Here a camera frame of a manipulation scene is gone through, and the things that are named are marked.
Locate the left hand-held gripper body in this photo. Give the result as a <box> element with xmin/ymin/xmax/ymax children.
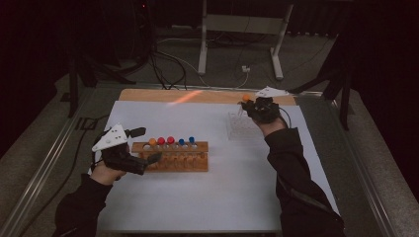
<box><xmin>91</xmin><ymin>122</ymin><xmax>150</xmax><ymax>177</ymax></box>

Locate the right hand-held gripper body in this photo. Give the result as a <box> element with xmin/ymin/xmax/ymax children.
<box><xmin>245</xmin><ymin>85</ymin><xmax>292</xmax><ymax>125</ymax></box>

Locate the clear acrylic test tube rack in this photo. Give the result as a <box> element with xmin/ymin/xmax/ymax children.
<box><xmin>226</xmin><ymin>111</ymin><xmax>266</xmax><ymax>142</ymax></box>

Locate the wooden test tube rack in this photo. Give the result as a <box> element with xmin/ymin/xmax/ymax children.
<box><xmin>131</xmin><ymin>140</ymin><xmax>210</xmax><ymax>173</ymax></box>

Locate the person's right hand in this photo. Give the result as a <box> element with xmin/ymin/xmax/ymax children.
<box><xmin>256</xmin><ymin>116</ymin><xmax>288</xmax><ymax>138</ymax></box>

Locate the person's left hand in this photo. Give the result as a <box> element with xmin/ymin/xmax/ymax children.
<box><xmin>88</xmin><ymin>160</ymin><xmax>128</xmax><ymax>187</ymax></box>

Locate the black tripod stand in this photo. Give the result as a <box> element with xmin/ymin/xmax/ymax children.
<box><xmin>66</xmin><ymin>53</ymin><xmax>136</xmax><ymax>119</ymax></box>
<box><xmin>286</xmin><ymin>33</ymin><xmax>353</xmax><ymax>131</ymax></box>

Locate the grey metal stand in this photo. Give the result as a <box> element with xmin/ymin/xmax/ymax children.
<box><xmin>197</xmin><ymin>0</ymin><xmax>294</xmax><ymax>81</ymax></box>

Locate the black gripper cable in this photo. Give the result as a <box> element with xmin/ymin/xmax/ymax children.
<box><xmin>277</xmin><ymin>106</ymin><xmax>293</xmax><ymax>130</ymax></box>

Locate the thin black floor cable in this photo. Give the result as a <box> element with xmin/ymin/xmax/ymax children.
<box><xmin>18</xmin><ymin>113</ymin><xmax>112</xmax><ymax>237</ymax></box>

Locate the white floor cable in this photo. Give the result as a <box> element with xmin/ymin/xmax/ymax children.
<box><xmin>157</xmin><ymin>37</ymin><xmax>252</xmax><ymax>90</ymax></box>

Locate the black floor cable bundle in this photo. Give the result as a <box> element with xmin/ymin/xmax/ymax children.
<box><xmin>144</xmin><ymin>39</ymin><xmax>190</xmax><ymax>91</ymax></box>

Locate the metal floor rail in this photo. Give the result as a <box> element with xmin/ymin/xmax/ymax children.
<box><xmin>0</xmin><ymin>88</ymin><xmax>95</xmax><ymax>237</ymax></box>
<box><xmin>324</xmin><ymin>97</ymin><xmax>401</xmax><ymax>237</ymax></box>

